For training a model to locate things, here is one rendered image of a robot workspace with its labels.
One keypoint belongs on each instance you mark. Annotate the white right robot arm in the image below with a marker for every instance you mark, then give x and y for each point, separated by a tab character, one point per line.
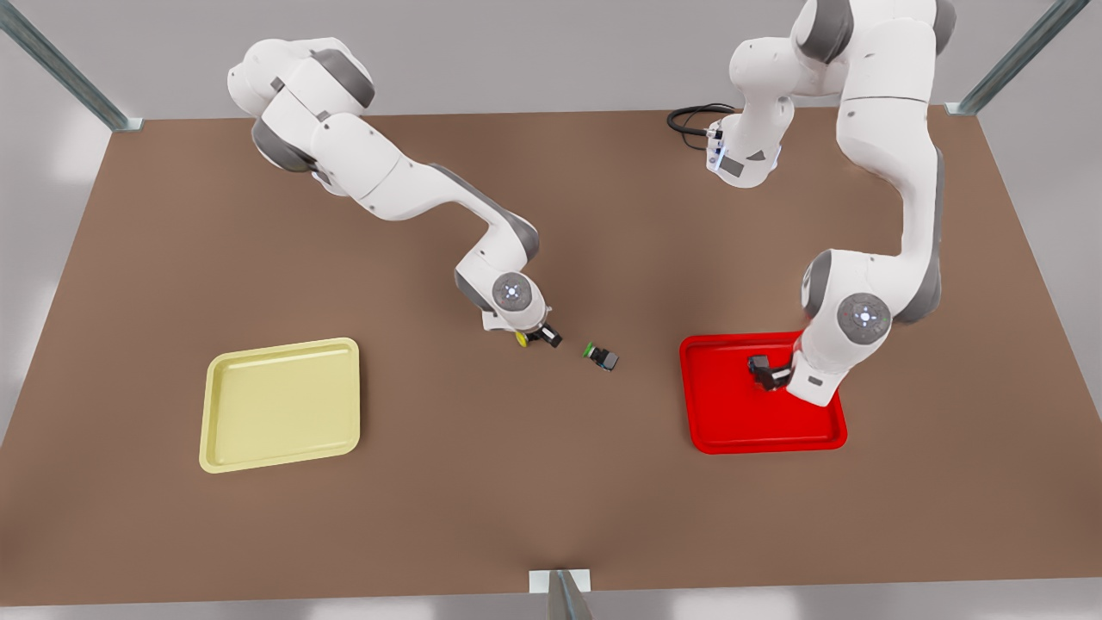
387	181

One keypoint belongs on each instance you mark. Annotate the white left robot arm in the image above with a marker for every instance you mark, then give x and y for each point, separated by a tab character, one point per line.
895	155

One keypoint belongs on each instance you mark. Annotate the red tray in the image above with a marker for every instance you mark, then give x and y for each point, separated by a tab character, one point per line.
732	422

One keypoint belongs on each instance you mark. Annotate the pale yellow tray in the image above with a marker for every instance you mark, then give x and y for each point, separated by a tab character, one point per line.
280	405

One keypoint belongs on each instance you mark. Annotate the green push-button switch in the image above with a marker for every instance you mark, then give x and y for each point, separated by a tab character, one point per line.
603	356

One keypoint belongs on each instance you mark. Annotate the silver frame post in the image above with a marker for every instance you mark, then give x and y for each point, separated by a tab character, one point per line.
1016	56
60	65
561	594

